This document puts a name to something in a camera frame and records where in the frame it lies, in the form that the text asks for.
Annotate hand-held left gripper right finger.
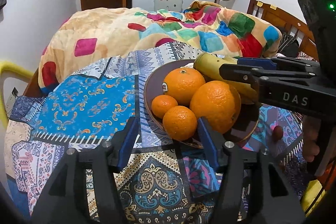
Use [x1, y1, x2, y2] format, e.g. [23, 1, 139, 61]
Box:
[197, 117, 306, 224]

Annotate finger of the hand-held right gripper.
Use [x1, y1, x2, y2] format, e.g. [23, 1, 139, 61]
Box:
[237, 57, 321, 74]
[219, 63, 319, 94]

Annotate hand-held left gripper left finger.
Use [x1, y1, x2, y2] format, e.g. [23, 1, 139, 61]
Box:
[31, 116, 139, 224]

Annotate yellow banana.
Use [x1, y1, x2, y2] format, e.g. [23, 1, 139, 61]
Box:
[193, 53, 259, 104]

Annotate small tangerine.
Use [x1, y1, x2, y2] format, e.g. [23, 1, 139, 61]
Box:
[163, 106, 198, 141]
[151, 94, 179, 119]

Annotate large orange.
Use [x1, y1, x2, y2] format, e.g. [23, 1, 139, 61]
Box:
[189, 80, 241, 134]

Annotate medium orange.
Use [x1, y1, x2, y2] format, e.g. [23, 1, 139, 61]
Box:
[163, 68, 206, 106]

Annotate purple plate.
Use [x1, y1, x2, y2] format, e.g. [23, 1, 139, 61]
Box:
[143, 59, 260, 149]

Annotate person's right hand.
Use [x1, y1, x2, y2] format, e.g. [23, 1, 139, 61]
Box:
[302, 115, 321, 164]

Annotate black backpack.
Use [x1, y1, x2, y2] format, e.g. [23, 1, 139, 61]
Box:
[278, 34, 300, 58]

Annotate red date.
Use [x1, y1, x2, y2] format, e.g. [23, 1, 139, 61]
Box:
[273, 125, 284, 143]

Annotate wooden bed headboard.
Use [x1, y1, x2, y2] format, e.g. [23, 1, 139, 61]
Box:
[247, 0, 319, 62]

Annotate patterned blue cloth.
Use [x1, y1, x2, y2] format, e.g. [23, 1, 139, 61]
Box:
[5, 40, 305, 224]

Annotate white appliance box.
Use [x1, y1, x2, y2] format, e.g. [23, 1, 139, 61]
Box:
[154, 0, 184, 12]

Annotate yellow cloth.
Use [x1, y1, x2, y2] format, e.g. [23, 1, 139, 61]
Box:
[301, 179, 326, 212]

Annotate colourful patchwork blanket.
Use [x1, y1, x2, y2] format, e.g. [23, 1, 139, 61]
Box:
[39, 0, 282, 94]

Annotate yellow chair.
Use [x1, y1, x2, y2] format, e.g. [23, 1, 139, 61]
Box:
[0, 61, 34, 130]

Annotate wall socket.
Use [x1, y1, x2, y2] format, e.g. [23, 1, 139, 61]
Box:
[6, 88, 19, 111]

